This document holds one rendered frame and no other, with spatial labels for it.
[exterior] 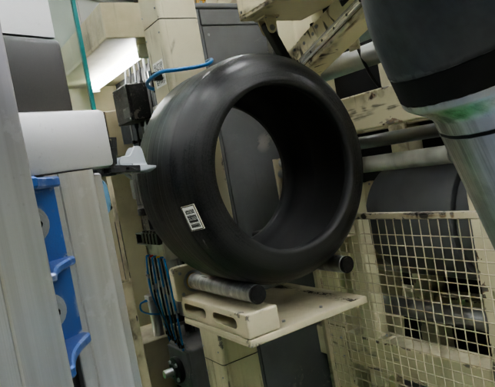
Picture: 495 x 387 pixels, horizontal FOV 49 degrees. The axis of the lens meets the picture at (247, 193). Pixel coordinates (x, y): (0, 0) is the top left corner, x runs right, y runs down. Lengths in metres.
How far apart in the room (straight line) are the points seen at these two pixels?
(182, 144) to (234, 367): 0.78
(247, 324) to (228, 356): 0.44
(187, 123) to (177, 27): 0.51
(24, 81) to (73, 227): 0.09
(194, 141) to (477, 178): 0.95
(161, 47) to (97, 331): 1.38
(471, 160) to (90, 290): 0.20
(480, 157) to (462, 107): 0.03
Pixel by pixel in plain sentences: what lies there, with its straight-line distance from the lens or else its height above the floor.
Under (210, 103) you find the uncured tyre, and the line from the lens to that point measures 1.21.
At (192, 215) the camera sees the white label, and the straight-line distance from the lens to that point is 1.18.
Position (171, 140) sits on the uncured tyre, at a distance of 1.21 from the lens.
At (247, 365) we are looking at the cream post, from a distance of 1.72.
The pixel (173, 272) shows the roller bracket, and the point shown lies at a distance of 1.53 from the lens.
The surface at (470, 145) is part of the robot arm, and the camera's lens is 0.26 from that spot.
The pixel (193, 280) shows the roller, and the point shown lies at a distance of 1.51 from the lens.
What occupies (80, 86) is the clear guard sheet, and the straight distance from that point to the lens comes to 1.81.
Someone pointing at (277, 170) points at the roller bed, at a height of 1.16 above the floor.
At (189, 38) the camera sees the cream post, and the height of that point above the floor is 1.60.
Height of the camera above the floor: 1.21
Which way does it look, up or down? 3 degrees down
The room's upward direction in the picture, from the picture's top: 10 degrees counter-clockwise
